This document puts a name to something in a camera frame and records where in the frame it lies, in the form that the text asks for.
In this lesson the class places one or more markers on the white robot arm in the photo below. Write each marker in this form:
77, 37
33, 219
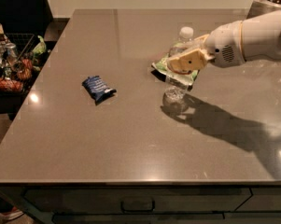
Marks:
261, 38

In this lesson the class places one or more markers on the black wire snack basket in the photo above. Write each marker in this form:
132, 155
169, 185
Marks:
22, 57

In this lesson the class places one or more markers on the clear plastic water bottle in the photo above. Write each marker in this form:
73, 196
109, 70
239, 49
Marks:
177, 85

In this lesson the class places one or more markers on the red shoe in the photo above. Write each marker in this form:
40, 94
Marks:
12, 214

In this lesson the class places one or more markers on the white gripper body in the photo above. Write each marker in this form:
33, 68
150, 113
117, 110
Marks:
224, 46

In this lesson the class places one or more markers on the blue snack bag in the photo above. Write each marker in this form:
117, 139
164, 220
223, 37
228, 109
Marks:
97, 88

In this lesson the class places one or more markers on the black drawer handle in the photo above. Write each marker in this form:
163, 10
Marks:
137, 204

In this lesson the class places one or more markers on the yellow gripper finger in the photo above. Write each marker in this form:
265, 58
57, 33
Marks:
201, 38
189, 60

